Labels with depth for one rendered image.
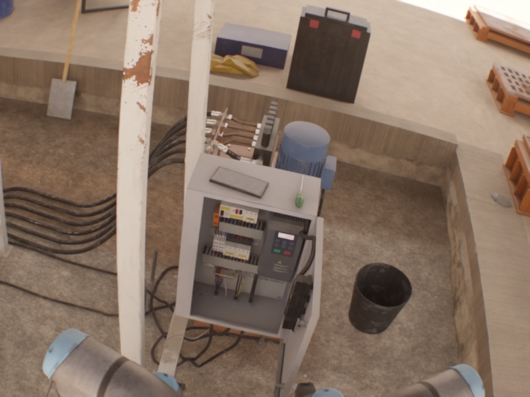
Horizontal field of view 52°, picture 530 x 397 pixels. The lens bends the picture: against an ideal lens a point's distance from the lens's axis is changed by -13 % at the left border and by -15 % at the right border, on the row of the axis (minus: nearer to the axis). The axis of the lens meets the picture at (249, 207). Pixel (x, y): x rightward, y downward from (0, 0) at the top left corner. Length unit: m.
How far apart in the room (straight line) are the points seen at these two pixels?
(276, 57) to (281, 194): 2.91
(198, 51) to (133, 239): 0.94
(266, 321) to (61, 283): 1.35
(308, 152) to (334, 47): 1.77
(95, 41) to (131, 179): 3.61
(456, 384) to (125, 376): 0.61
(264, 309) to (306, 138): 0.75
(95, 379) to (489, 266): 2.79
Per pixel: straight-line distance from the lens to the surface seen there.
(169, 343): 2.72
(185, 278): 2.14
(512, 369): 3.03
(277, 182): 1.96
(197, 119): 2.45
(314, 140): 2.62
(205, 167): 1.97
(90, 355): 1.04
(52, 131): 4.46
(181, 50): 4.89
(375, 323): 3.20
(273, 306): 2.38
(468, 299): 3.45
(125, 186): 1.52
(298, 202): 1.86
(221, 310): 2.33
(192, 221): 1.95
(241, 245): 2.13
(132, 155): 1.47
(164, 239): 3.53
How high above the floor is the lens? 2.40
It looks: 39 degrees down
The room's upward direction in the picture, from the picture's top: 11 degrees clockwise
